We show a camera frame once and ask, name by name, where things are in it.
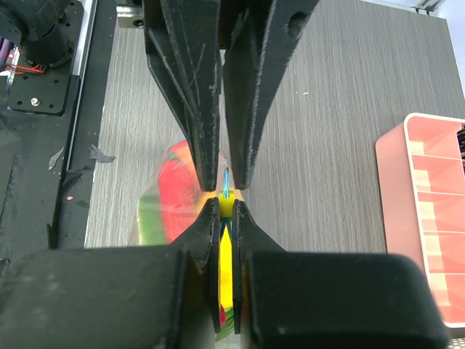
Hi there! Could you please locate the yellow toy mango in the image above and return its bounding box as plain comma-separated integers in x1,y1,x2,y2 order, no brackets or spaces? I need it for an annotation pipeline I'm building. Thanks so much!
219,228,233,310

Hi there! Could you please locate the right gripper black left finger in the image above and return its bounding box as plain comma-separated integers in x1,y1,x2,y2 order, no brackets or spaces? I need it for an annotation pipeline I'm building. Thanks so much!
1,198,220,348

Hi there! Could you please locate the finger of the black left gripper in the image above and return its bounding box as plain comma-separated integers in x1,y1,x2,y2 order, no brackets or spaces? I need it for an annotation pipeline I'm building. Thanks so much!
223,1,318,189
143,1,221,191

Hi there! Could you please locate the clear zip top bag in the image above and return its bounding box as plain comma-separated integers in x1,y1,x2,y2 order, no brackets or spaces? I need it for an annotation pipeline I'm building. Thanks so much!
129,140,255,342

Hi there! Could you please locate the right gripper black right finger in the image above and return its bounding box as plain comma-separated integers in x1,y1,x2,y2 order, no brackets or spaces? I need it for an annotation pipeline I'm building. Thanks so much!
231,201,450,348

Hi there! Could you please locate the pink divided tray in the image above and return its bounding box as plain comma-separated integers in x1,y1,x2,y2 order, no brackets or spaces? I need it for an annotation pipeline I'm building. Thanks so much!
375,113,464,337

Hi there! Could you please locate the toy watermelon slice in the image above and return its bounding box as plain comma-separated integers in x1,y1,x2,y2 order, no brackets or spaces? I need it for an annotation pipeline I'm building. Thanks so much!
135,140,203,245

